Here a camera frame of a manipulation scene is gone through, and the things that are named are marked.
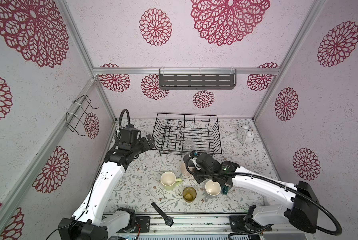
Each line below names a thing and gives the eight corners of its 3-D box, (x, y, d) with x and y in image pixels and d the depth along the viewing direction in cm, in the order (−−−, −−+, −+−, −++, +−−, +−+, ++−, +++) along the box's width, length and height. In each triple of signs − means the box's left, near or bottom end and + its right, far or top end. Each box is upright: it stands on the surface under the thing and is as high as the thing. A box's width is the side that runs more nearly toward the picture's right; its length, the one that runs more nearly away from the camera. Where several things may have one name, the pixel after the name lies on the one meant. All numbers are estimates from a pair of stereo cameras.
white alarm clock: (239, 147, 106) (246, 135, 96) (236, 136, 112) (241, 124, 102) (248, 147, 106) (255, 135, 96) (244, 136, 112) (250, 124, 102)
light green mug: (159, 186, 88) (157, 179, 80) (168, 175, 92) (167, 168, 85) (170, 196, 85) (169, 190, 77) (179, 184, 89) (179, 177, 81)
